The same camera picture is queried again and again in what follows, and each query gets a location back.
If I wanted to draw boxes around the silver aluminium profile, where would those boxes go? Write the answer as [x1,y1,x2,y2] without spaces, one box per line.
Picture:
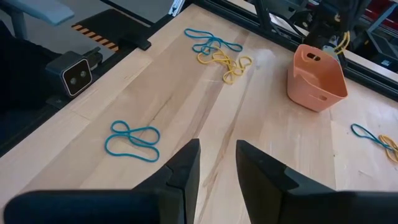
[167,0,185,17]

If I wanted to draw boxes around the black chair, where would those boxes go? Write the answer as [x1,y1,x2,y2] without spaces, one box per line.
[0,20,63,110]

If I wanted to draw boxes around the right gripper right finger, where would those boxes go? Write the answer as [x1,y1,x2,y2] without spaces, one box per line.
[235,139,336,224]

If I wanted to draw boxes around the black equipment rack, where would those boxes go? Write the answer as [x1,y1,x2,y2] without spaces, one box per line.
[354,29,398,74]

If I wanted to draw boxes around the orange plastic basket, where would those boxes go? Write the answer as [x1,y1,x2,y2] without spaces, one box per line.
[286,43,348,113]

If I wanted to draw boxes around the yellow rubber band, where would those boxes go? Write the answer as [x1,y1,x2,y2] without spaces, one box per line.
[222,55,253,85]
[197,46,233,68]
[377,134,398,164]

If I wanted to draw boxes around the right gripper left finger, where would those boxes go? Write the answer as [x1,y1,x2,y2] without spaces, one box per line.
[132,138,201,224]

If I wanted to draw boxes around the blue rubber band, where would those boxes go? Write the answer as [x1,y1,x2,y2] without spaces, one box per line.
[104,120,161,163]
[184,28,243,56]
[351,123,394,152]

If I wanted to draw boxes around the hazard striped black mat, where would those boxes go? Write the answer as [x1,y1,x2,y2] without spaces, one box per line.
[71,8,152,52]

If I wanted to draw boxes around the yellow arm base cable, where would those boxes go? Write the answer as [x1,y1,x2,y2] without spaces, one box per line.
[333,30,351,56]

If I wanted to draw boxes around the grey-blue stool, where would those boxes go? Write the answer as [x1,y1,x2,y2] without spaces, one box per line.
[0,0,75,40]

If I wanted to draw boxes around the silver mounting plate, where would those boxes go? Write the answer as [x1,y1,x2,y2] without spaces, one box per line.
[323,45,335,60]

